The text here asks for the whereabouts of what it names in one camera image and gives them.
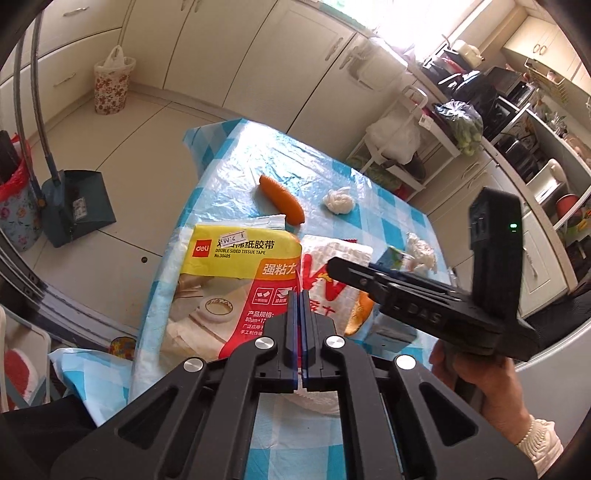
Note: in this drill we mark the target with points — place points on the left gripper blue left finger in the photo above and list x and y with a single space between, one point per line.
290 342

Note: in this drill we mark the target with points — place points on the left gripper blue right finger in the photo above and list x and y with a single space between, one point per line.
309 341

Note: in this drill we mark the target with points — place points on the yellow tape packaging bag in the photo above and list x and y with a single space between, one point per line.
232 279

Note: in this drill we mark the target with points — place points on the blue green milk carton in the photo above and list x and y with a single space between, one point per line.
394 258

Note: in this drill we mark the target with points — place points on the white rolling kitchen cart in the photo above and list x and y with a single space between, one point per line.
437 150

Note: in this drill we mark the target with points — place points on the person's right hand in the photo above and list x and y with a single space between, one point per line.
503 405

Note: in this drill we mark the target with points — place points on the crumpled white tissue near carton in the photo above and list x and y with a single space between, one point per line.
420 256

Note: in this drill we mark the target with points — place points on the white refrigerator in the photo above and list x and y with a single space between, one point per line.
551 420

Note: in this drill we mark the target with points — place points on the crumpled white tissue ball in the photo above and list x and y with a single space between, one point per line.
340 201

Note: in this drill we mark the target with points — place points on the bag of green vegetables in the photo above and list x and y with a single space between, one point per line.
465 122

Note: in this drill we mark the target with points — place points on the white plastic bag on cart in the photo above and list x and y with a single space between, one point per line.
396 136

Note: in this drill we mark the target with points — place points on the dark blue dustpan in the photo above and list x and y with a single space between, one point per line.
77 204

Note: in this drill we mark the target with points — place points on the floral bin red bag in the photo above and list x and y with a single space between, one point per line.
20 212

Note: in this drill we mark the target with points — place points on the floral waste bin white bag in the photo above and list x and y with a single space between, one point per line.
111 82

